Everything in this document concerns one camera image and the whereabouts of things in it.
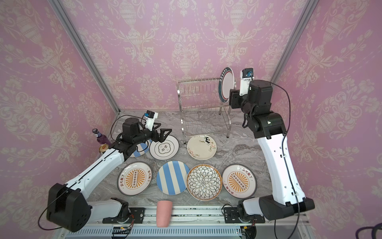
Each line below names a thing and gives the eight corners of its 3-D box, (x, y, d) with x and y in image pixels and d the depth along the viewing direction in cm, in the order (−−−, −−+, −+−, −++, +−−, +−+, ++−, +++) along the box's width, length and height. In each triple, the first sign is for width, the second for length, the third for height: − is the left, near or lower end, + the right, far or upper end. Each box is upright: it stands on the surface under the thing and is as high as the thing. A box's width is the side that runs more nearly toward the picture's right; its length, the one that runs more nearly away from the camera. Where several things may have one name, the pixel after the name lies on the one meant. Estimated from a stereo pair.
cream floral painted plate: (186, 160, 96) (186, 158, 94) (187, 136, 107) (187, 135, 105) (217, 160, 96) (218, 158, 94) (215, 136, 107) (215, 135, 105)
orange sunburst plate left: (114, 195, 82) (112, 194, 80) (124, 163, 94) (123, 161, 93) (148, 195, 82) (147, 194, 80) (154, 163, 94) (153, 161, 93)
